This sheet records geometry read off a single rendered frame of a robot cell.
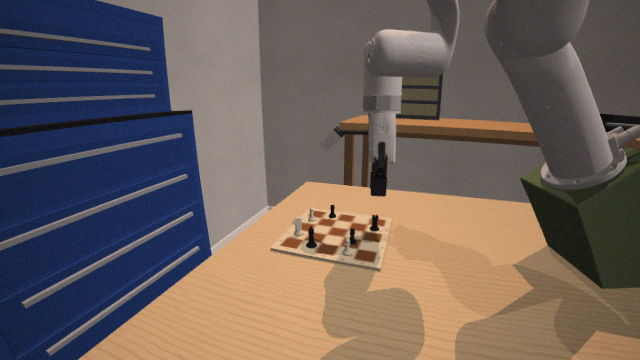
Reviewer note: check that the brown and cream chessboard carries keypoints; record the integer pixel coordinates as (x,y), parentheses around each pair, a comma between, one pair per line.
(330,235)

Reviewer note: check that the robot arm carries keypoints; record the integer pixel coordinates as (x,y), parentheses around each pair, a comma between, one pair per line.
(553,90)

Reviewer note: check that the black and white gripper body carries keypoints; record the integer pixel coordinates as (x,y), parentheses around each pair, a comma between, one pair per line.
(376,135)

